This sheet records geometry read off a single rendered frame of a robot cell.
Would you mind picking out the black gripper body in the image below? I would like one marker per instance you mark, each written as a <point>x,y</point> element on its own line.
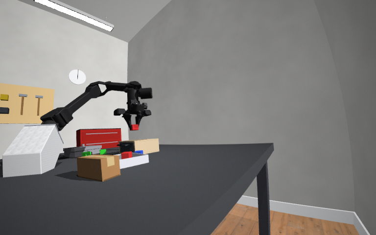
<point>119,111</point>

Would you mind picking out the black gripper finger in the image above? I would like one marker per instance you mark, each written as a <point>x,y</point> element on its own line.
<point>128,120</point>
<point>138,119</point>

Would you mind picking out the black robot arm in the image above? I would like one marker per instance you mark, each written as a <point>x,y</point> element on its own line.
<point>63,115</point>

